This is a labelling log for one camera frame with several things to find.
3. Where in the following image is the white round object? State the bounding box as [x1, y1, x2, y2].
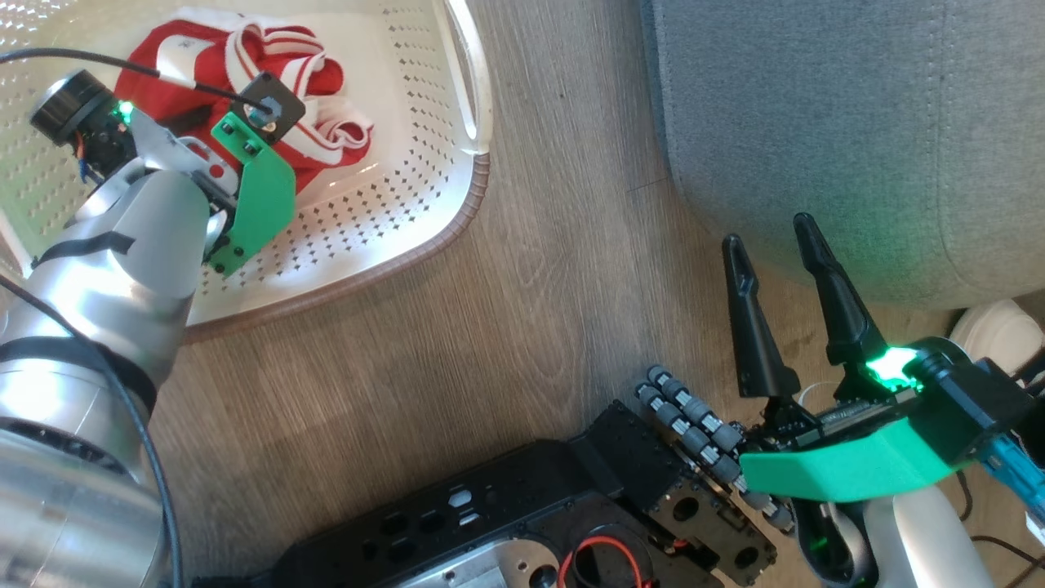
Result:
[949, 298, 1045, 389]

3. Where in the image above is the black grey roller wheel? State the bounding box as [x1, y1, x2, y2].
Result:
[635, 365, 797, 532]

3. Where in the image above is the grey fabric sofa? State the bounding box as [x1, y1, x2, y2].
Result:
[641, 0, 1045, 311]

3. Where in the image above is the red wire loop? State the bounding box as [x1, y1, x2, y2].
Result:
[558, 535, 654, 588]

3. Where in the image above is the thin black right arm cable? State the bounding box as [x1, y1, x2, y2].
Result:
[955, 470, 1045, 588]

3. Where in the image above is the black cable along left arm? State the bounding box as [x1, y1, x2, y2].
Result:
[0, 274, 182, 588]

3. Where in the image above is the white perforated laundry basket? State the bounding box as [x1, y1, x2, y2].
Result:
[0, 0, 493, 344]

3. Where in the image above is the thin black left gripper cable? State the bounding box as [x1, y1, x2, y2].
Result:
[0, 47, 270, 111]

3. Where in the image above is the blue connector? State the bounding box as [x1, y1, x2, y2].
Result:
[976, 431, 1045, 546]

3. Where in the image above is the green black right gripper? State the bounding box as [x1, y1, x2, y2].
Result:
[723, 213, 968, 503]

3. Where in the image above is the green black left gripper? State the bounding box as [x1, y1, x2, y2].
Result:
[131, 72, 307, 277]

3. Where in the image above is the red and white garment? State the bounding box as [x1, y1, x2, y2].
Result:
[114, 20, 375, 197]

